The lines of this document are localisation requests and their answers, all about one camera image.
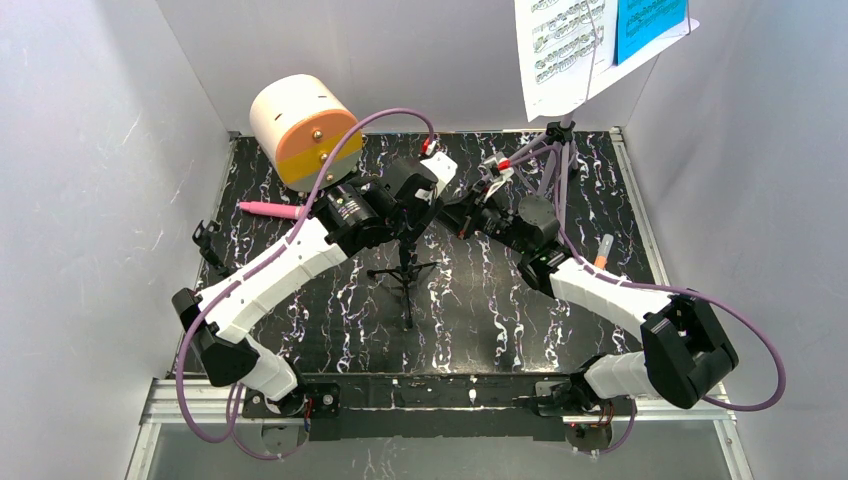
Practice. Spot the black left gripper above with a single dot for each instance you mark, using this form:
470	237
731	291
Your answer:
411	196

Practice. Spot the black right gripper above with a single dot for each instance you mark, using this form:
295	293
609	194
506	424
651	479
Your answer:
468	213

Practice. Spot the black tripod microphone stand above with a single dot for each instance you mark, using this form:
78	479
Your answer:
407	272

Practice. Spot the lilac music stand tripod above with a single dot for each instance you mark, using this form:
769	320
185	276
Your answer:
556	148

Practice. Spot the pink microphone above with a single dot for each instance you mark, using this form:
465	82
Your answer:
274	210

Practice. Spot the white sheet music page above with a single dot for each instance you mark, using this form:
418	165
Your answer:
566	51

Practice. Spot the black round-base mic stand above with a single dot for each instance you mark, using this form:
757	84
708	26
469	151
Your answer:
202	238

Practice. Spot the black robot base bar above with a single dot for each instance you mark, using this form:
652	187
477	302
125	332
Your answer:
350	406

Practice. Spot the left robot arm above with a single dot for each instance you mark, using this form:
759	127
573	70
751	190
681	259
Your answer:
360	214

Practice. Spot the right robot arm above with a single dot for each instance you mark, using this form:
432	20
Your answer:
685	350

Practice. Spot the round pastel drawer cabinet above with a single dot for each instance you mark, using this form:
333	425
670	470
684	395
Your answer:
297	122

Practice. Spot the orange grey marker pen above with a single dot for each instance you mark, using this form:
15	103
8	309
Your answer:
603	252

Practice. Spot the blue sheet music page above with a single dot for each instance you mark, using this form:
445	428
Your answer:
641	21

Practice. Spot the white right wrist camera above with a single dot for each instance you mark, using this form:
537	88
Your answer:
496	171

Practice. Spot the aluminium rail right edge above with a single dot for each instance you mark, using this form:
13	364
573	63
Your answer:
725	425

